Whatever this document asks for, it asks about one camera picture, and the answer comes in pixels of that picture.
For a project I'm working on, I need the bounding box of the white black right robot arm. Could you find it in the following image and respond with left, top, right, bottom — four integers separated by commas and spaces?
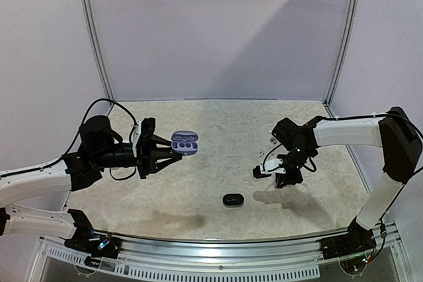
258, 106, 422, 264

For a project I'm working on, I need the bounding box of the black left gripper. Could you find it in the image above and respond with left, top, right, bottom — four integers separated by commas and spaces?
93, 134, 182, 179

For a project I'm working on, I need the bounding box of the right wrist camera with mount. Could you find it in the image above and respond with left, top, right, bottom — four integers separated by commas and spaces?
252, 159, 286, 179

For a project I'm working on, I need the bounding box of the right aluminium frame post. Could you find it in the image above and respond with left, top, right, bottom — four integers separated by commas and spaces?
323, 0, 358, 108

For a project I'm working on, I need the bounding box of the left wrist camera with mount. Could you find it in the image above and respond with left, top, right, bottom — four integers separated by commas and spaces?
130, 118, 156, 157

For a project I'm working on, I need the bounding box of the purple earbud charging case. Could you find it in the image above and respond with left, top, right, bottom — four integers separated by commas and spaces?
171, 131, 199, 156

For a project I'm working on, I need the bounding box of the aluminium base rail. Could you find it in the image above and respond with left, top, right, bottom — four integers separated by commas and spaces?
27, 221, 414, 281

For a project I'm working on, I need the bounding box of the aluminium frame post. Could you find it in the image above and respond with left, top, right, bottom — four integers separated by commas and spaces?
323, 0, 358, 108
81, 0, 115, 100

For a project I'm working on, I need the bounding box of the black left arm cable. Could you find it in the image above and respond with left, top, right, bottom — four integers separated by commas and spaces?
61, 98, 141, 180

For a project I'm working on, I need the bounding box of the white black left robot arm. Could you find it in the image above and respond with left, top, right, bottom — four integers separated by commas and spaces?
1, 115, 182, 259

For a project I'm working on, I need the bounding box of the left aluminium frame post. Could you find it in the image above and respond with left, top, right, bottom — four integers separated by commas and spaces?
81, 0, 115, 100

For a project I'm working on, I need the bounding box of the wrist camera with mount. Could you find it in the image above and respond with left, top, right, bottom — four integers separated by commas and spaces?
252, 159, 286, 179
130, 118, 156, 157

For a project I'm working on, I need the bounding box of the black earbud charging case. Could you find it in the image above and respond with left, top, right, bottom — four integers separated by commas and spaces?
222, 194, 245, 208

